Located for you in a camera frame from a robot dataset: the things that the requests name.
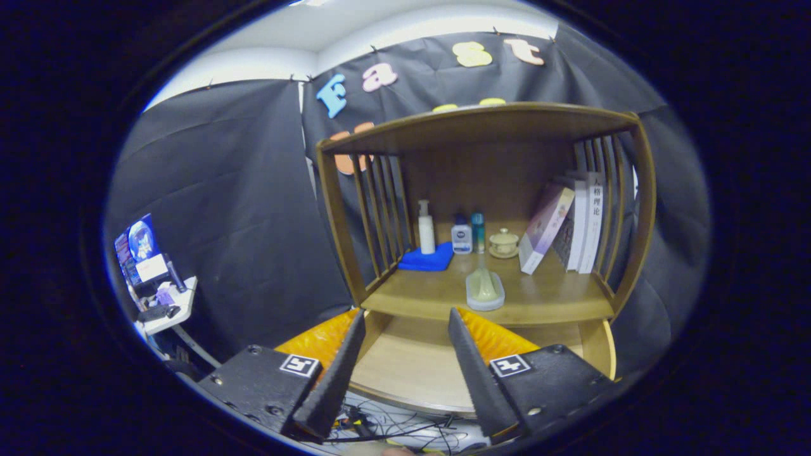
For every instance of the wooden countertop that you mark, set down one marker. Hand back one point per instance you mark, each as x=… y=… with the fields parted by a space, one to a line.
x=557 y=297

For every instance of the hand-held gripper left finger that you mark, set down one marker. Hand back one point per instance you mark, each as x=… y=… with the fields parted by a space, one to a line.
x=336 y=380

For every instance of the pale green blister-packed item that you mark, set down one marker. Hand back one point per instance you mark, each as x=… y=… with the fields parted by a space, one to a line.
x=485 y=291

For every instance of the wooden drawer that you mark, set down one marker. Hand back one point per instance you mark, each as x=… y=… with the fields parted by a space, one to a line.
x=412 y=367

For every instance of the white book with black lettering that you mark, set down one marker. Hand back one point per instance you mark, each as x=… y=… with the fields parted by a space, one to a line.
x=593 y=221

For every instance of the purple and white box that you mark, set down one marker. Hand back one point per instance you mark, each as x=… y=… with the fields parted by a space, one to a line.
x=545 y=231

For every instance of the computer monitor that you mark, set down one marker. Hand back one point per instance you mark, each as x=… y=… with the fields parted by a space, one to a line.
x=139 y=247

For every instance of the beige lidded teacup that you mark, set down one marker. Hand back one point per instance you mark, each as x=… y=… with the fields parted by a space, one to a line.
x=504 y=244

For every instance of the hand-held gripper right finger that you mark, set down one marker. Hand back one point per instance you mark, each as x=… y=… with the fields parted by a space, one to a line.
x=478 y=380

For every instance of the white bottle with blue cap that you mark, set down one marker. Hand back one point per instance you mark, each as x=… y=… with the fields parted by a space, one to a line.
x=462 y=239

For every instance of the white side table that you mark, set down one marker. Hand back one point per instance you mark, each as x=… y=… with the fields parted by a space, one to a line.
x=180 y=313

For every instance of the dark patterned book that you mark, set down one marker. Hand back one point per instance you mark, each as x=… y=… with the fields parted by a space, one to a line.
x=562 y=244

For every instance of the wooden cabinet with slatted hutch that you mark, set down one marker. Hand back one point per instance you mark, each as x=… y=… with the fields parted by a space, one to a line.
x=494 y=171

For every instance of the slim teal bottle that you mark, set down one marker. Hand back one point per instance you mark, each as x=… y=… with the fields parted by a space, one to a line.
x=478 y=234

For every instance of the plain white book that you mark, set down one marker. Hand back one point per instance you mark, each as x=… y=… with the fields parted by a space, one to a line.
x=579 y=228

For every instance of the blue folded cloth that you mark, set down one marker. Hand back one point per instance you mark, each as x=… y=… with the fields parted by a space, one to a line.
x=427 y=259

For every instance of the white pump bottle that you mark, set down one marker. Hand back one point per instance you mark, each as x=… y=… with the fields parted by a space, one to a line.
x=427 y=234

